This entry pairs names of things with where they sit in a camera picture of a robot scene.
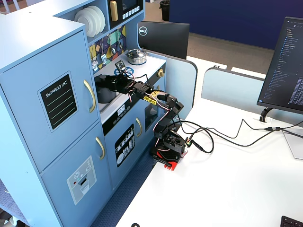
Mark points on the hanging steel spatula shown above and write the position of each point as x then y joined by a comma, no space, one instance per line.
103,58

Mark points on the light blue desk divider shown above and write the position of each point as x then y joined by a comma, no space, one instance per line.
180,82
232,89

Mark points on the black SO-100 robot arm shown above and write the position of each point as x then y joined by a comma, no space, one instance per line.
165,118

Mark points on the red robot base clamp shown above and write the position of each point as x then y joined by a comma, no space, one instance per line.
171,164

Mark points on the gold stove knob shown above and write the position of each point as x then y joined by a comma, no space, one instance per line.
161,72

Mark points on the black trash bin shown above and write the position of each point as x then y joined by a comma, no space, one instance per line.
165,10

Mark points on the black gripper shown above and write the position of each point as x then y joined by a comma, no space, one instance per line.
109,81

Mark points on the white sink basin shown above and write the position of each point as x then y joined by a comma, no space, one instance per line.
111,105

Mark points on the steel lid with black knob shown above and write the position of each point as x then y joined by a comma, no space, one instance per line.
135,54

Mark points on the hanging steel spoon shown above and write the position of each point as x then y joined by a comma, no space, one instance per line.
113,49

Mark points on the small wrist camera board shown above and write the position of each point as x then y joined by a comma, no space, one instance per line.
120,65

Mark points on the black keyboard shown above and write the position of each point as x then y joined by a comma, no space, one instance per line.
291,222

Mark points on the blue toy kitchen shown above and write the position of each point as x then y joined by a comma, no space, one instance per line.
47,118

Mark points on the silver monitor base plate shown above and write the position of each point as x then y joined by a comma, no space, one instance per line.
294,144

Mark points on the black toy microwave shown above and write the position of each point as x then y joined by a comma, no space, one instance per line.
127,9

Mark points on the hanging steel ladle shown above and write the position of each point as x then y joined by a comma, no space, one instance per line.
120,44

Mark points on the gray toy cooking pot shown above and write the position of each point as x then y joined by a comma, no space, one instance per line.
105,95

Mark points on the black Dell monitor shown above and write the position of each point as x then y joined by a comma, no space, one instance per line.
165,39

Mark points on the monitor showing dark code screen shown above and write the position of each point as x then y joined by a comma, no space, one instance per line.
284,66

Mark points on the hanging steel slotted utensil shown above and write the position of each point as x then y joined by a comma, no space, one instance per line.
95,64

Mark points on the white toy plate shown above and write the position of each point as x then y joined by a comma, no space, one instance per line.
103,19
82,22
95,23

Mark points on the shiny steel toy pot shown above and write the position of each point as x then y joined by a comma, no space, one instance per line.
136,61

